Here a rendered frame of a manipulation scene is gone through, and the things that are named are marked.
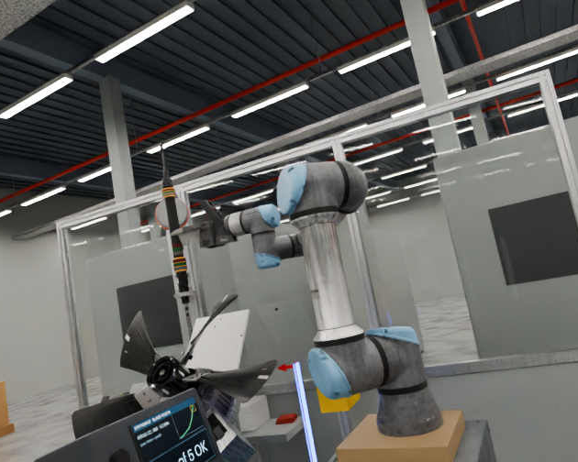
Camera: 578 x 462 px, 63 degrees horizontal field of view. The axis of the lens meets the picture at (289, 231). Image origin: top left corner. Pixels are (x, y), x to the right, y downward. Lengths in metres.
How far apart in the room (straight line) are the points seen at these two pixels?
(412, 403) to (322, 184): 0.53
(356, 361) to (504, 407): 1.12
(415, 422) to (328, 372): 0.23
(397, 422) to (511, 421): 1.02
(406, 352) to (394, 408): 0.13
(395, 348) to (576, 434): 1.14
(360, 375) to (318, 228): 0.33
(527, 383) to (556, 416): 0.14
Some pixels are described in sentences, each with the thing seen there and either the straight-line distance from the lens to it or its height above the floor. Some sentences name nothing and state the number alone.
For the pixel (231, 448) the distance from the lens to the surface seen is 1.58.
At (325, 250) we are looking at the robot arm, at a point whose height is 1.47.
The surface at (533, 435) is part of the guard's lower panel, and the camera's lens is 2.13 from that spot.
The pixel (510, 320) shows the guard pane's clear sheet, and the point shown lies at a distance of 2.05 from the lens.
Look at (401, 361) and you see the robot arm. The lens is 1.12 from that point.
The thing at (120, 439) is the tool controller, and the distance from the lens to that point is 0.77.
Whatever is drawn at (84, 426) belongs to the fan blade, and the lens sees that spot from 1.78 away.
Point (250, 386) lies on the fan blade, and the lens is 1.46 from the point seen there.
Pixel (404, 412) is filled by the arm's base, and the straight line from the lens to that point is 1.14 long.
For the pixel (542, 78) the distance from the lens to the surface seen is 2.14.
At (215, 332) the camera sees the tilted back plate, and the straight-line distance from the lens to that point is 2.00.
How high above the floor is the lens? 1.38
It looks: 8 degrees up
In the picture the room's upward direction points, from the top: 11 degrees counter-clockwise
